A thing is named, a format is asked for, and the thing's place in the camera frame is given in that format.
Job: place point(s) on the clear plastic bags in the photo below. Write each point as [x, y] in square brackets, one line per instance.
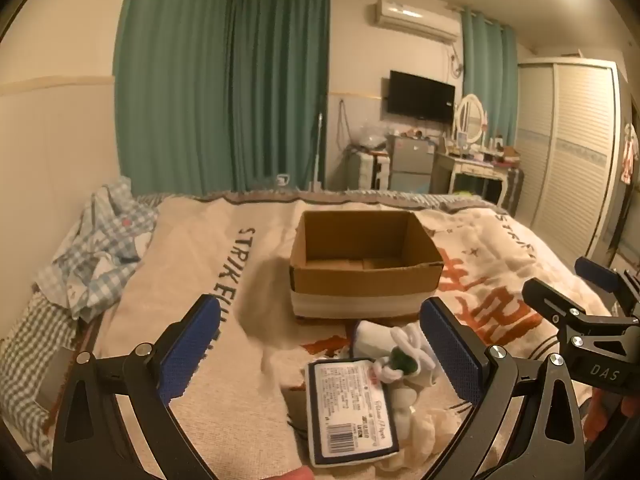
[370, 137]

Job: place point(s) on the green corner curtain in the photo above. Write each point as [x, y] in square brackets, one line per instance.
[280, 90]

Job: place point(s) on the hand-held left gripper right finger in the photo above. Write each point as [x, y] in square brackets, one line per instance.
[452, 355]

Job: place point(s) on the dark suitcase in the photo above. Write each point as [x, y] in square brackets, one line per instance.
[515, 187]

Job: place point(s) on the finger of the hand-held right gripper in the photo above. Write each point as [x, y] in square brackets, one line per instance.
[550, 302]
[597, 272]

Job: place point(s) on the grey checked bed sheet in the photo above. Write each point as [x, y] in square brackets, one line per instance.
[35, 340]

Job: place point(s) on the white louvred wardrobe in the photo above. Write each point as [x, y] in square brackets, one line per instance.
[570, 160]

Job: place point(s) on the white air conditioner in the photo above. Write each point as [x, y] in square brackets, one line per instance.
[415, 20]

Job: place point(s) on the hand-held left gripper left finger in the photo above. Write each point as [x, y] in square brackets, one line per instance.
[190, 355]

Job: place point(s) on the red hanging garment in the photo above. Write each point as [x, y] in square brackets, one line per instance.
[629, 155]

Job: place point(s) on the white sock with green patch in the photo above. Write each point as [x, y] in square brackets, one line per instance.
[400, 365]

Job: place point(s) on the white cloth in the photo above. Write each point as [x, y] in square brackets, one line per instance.
[430, 430]

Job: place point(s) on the person's left hand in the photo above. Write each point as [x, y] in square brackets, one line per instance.
[297, 474]

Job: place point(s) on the white blue tissue pack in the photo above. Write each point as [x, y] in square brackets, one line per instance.
[350, 410]

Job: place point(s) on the cardboard box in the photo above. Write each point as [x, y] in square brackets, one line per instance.
[360, 285]

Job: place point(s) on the person's right hand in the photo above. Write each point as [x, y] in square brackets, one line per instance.
[602, 417]

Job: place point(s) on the black wall television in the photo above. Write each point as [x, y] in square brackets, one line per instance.
[420, 96]

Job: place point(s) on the grey mini fridge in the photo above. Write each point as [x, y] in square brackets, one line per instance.
[411, 162]

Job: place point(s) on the white suitcase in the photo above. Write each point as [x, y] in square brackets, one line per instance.
[370, 170]

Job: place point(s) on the printed beige blanket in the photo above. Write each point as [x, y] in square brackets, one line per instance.
[240, 280]

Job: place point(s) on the blue checked quilt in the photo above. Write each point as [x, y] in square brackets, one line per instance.
[100, 240]

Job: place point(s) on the narrow green curtain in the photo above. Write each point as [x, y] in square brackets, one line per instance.
[490, 80]

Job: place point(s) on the white socks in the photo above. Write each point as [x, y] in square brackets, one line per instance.
[372, 341]

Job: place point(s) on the white oval mirror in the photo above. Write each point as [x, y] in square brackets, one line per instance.
[470, 117]

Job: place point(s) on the white dressing table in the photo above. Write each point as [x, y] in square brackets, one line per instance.
[472, 170]

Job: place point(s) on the wide green curtain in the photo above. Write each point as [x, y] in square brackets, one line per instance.
[170, 85]

